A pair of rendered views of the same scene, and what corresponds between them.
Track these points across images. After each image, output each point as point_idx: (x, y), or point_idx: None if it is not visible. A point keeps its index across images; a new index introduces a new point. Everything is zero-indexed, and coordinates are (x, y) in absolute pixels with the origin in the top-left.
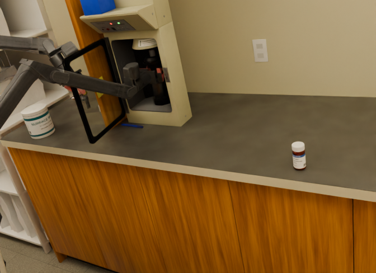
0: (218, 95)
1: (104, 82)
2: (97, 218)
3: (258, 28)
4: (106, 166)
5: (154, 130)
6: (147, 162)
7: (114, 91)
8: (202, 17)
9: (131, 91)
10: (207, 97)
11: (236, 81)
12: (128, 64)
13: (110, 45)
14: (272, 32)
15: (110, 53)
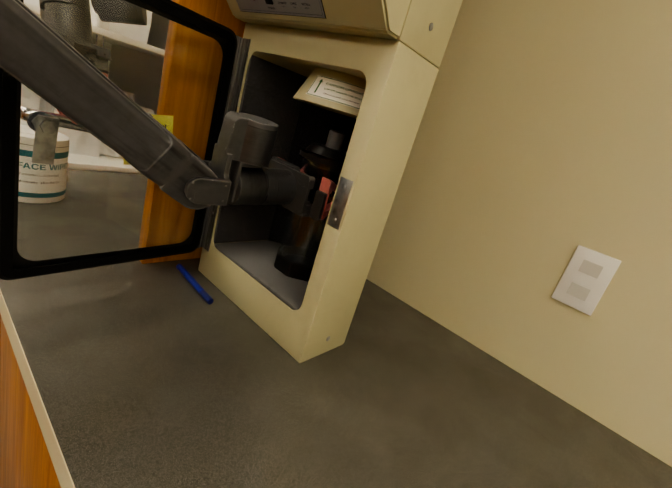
0: (419, 319)
1: (105, 91)
2: (5, 441)
3: (616, 227)
4: None
5: (228, 328)
6: (68, 482)
7: (138, 151)
8: (478, 143)
9: (206, 188)
10: (394, 309)
11: (475, 312)
12: (252, 115)
13: (246, 63)
14: (653, 254)
15: (236, 86)
